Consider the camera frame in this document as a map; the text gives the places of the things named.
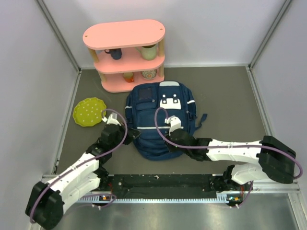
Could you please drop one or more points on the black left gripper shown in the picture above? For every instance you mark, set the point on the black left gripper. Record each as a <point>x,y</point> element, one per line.
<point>132,133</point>

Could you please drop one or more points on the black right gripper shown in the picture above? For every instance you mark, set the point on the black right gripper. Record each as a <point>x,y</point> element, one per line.
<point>171,147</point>

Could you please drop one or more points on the navy blue student backpack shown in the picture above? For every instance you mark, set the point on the navy blue student backpack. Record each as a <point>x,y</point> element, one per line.
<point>140,113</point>

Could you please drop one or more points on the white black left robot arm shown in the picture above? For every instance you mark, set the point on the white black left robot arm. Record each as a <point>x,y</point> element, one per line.
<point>48,202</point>

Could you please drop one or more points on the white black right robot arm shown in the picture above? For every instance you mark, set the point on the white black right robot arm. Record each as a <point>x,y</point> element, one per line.
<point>268,158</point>

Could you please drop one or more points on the green polka dot plate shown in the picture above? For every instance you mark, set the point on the green polka dot plate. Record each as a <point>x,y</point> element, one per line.
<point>89,112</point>

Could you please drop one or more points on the orange cup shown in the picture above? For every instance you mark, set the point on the orange cup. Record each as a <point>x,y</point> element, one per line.
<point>128,77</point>

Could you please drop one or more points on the patterned ceramic bowl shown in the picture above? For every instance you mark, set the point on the patterned ceramic bowl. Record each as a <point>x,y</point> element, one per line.
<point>149,74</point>

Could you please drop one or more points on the pink three-tier wooden shelf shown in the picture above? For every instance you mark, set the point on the pink three-tier wooden shelf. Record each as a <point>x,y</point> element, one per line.
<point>125,35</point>

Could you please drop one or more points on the dark blue mug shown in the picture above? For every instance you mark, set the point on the dark blue mug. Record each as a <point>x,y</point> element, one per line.
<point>116,54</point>

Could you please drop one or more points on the pale green mug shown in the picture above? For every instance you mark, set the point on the pale green mug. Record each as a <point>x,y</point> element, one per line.
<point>148,52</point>

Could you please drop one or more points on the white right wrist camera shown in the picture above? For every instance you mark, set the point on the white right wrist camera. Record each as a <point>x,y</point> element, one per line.
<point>174,123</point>

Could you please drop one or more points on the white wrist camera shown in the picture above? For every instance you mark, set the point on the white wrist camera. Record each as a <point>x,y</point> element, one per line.
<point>174,123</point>
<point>112,119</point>

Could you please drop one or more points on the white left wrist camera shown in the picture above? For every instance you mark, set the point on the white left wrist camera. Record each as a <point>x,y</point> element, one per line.
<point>112,119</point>

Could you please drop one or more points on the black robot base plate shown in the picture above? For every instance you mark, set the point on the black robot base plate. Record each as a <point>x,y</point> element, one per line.
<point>165,185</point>

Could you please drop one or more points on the grey slotted cable duct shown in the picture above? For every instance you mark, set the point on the grey slotted cable duct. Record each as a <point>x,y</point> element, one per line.
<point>211,197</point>

